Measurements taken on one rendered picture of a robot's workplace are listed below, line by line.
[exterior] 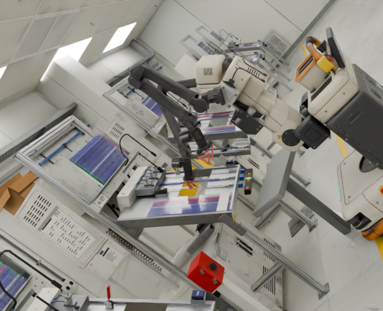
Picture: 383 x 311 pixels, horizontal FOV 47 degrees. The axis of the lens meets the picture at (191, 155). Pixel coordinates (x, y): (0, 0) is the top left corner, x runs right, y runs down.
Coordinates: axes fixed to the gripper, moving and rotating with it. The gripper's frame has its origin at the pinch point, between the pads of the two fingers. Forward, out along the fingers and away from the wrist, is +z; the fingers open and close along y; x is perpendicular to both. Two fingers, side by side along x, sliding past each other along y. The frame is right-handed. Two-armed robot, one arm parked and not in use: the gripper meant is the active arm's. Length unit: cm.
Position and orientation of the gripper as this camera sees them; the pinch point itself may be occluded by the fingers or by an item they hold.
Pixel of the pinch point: (191, 187)
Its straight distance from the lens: 293.3
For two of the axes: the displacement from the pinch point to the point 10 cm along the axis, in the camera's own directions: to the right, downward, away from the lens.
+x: 9.7, -0.8, -2.1
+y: -1.7, 3.8, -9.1
